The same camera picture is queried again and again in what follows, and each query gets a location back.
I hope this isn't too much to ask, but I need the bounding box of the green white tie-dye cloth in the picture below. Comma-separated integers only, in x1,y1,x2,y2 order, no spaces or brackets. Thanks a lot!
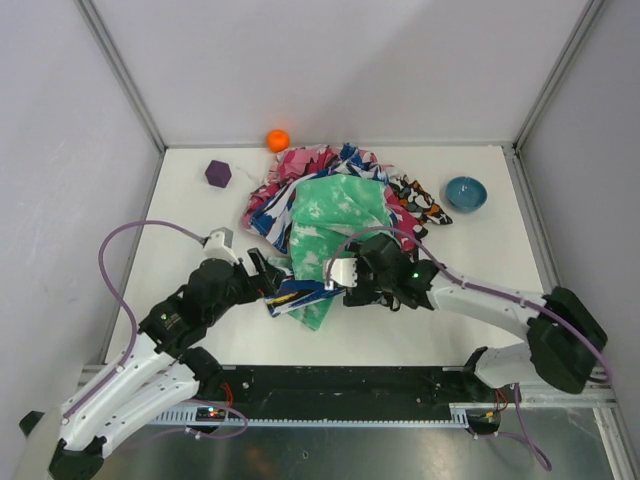
287,173,407,333

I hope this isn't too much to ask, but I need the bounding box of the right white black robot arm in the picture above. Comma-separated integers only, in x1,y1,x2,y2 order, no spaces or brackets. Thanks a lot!
325,233,608,394

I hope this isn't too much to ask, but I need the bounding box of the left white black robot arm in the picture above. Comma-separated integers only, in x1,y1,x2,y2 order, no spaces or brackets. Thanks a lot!
15,248,285,479

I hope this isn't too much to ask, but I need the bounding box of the black orange patterned cloth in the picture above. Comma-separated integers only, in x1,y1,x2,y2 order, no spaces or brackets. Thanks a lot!
389,176,453,226

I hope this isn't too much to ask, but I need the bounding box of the pink white patterned cloth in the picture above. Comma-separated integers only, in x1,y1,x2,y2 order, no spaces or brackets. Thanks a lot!
241,144,426,251

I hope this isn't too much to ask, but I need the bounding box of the blue ceramic bowl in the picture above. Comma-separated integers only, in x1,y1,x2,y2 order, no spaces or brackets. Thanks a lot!
445,176,488,213

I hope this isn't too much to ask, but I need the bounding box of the purple polyhedron block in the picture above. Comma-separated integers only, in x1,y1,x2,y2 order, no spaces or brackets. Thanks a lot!
205,160,232,188

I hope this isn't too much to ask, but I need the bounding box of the orange ball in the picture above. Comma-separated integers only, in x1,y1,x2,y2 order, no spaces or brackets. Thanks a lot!
266,129,291,153

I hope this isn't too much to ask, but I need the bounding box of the pink striped cloth with straps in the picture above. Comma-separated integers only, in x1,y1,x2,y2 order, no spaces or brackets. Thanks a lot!
379,292,419,312

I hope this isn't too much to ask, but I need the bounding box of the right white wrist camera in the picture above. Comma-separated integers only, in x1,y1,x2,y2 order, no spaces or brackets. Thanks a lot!
323,258,358,290

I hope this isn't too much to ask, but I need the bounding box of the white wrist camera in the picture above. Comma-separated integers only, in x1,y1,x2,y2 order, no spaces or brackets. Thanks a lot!
323,258,358,290
203,227,239,265

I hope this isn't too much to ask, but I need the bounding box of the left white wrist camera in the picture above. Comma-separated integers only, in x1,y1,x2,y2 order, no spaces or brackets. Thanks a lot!
203,227,239,265

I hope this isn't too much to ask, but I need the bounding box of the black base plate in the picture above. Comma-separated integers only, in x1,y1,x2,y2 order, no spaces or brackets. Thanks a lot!
196,365,495,422

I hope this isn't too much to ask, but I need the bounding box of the grey cable duct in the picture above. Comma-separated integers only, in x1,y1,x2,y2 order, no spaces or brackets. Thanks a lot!
144,403,501,429

